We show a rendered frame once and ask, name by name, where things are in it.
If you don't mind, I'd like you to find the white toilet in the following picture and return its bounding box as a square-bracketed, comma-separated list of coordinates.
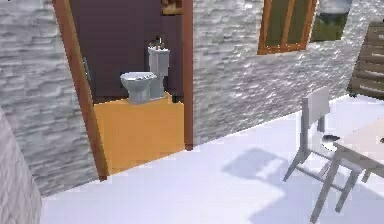
[119, 45, 171, 106]

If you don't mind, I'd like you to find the grey chair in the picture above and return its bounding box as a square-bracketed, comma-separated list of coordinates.
[282, 86, 363, 214]

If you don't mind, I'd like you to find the wooden framed window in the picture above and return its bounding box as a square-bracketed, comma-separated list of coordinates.
[257, 0, 319, 56]

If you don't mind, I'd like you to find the pale wooden table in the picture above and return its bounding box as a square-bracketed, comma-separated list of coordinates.
[309, 116, 384, 224]

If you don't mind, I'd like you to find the brown chest of drawers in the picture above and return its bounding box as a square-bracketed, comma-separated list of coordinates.
[346, 21, 384, 100]

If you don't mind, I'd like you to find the wooden framed wall picture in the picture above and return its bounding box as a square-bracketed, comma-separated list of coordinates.
[161, 0, 184, 16]

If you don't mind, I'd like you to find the brown wooden door frame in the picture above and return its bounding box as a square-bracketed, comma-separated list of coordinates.
[52, 0, 195, 182]

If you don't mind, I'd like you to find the green and white wall picture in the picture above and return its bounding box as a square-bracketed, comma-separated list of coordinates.
[310, 0, 353, 43]

